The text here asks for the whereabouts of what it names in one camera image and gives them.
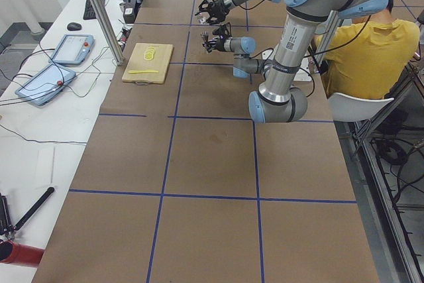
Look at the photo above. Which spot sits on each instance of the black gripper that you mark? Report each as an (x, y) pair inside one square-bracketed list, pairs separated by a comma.
[(216, 8), (218, 44)]

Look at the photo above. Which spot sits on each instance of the steel double jigger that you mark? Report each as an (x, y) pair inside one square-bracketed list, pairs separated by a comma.
[(206, 43)]

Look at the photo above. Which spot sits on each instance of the clear shot glass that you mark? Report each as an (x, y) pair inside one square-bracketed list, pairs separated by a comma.
[(201, 20)]

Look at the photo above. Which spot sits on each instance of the bamboo cutting board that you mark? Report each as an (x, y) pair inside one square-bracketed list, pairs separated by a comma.
[(161, 61)]

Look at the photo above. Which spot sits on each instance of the yellow plastic knife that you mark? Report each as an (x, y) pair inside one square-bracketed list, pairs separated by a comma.
[(146, 71)]

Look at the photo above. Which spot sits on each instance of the black small computer box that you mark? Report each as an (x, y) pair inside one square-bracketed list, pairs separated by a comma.
[(130, 11)]

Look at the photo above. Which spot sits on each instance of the black computer mouse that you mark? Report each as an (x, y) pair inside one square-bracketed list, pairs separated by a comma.
[(73, 26)]

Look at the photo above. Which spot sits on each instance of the teach pendant far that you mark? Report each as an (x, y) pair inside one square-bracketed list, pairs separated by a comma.
[(73, 49)]

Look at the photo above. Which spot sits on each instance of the teach pendant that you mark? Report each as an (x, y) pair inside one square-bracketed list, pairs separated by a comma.
[(46, 84), (73, 49)]

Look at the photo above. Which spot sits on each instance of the grey office chair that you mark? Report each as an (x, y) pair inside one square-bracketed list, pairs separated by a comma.
[(346, 108)]

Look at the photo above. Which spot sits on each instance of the person in yellow shirt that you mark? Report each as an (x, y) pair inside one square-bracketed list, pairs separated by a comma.
[(367, 57)]

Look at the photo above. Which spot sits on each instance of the teach pendant near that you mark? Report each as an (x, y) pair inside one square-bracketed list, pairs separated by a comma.
[(46, 84)]

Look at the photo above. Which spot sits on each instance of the red cylinder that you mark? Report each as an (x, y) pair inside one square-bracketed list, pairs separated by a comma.
[(21, 255)]

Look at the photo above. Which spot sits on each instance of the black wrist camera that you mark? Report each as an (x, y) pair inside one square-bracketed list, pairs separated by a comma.
[(223, 31)]

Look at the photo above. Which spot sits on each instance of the aluminium frame post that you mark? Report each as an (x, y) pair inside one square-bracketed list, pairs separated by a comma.
[(107, 30)]

